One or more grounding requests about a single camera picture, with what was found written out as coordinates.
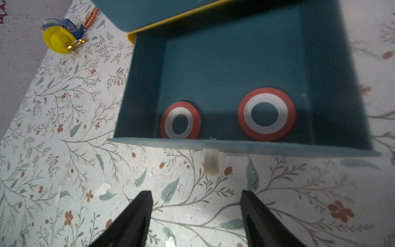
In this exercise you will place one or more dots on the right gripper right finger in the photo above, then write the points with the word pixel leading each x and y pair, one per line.
pixel 262 228

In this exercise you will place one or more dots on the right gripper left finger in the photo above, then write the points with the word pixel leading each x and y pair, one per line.
pixel 131 227

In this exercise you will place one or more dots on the red tape roll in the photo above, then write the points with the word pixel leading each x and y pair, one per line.
pixel 180 121
pixel 266 114

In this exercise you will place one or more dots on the teal three-drawer cabinet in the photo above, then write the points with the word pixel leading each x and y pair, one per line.
pixel 211 54

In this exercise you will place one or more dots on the yellow blue toy rattle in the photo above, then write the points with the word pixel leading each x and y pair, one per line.
pixel 63 36

